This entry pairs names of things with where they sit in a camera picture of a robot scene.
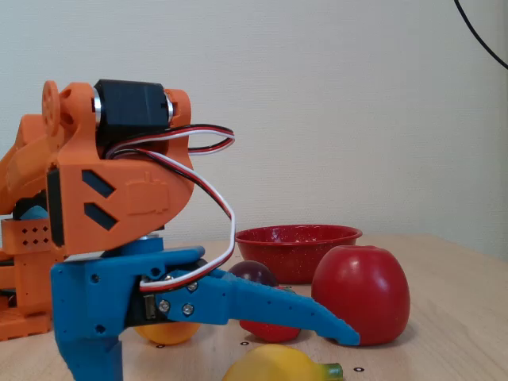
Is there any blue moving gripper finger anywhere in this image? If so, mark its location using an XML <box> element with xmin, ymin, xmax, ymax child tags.
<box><xmin>153</xmin><ymin>268</ymin><xmax>362</xmax><ymax>347</ymax></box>

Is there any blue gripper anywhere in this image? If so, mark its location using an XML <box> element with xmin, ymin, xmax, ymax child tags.
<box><xmin>50</xmin><ymin>237</ymin><xmax>208</xmax><ymax>381</ymax></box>

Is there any yellow toy banana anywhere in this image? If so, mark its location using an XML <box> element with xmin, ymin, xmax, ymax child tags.
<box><xmin>221</xmin><ymin>344</ymin><xmax>344</xmax><ymax>381</ymax></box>

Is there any orange robot base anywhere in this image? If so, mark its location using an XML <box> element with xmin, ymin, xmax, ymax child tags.
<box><xmin>0</xmin><ymin>257</ymin><xmax>55</xmax><ymax>342</ymax></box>

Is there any red speckled enamel bowl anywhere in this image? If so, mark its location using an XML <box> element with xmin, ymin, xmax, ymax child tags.
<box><xmin>234</xmin><ymin>225</ymin><xmax>364</xmax><ymax>285</ymax></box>

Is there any dark purple toy plum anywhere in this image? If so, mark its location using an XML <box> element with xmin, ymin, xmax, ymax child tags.
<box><xmin>228</xmin><ymin>260</ymin><xmax>279</xmax><ymax>288</ymax></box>

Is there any red toy strawberry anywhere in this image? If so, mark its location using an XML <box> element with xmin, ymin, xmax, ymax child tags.
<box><xmin>239</xmin><ymin>285</ymin><xmax>302</xmax><ymax>344</ymax></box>

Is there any yellow orange toy peach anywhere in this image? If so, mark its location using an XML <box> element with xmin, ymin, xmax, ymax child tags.
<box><xmin>133</xmin><ymin>321</ymin><xmax>202</xmax><ymax>345</ymax></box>

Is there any red toy apple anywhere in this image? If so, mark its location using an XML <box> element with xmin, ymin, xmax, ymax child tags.
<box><xmin>311</xmin><ymin>244</ymin><xmax>411</xmax><ymax>346</ymax></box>

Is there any red white black servo cable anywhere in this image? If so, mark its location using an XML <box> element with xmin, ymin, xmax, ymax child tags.
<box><xmin>103</xmin><ymin>124</ymin><xmax>237</xmax><ymax>294</ymax></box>

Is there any black hanging cable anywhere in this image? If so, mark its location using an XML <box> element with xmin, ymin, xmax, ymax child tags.
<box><xmin>453</xmin><ymin>0</ymin><xmax>508</xmax><ymax>71</ymax></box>

